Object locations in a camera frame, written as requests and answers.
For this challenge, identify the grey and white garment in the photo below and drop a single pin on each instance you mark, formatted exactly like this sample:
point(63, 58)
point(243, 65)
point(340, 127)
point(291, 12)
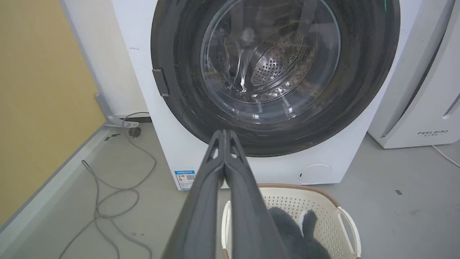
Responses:
point(298, 237)

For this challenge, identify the white front-load washing machine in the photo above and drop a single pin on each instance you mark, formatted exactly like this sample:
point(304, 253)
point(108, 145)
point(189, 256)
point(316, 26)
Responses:
point(143, 82)

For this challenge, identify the grey metal partition foot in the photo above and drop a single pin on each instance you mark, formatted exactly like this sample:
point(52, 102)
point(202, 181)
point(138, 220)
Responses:
point(115, 115)

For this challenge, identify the white Feelbiro appliance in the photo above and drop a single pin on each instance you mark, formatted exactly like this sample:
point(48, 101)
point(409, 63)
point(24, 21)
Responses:
point(417, 90)

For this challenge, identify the white perforated laundry basket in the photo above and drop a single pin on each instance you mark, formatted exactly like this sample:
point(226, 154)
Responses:
point(323, 212)

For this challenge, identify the blue energy label sticker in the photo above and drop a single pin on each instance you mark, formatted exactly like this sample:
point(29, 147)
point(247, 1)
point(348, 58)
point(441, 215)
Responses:
point(185, 179)

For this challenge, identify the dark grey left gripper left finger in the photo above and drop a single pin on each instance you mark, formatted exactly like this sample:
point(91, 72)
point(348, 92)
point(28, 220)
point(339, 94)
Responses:
point(201, 201)

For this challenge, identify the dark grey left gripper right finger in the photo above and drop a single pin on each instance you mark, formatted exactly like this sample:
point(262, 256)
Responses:
point(248, 208)

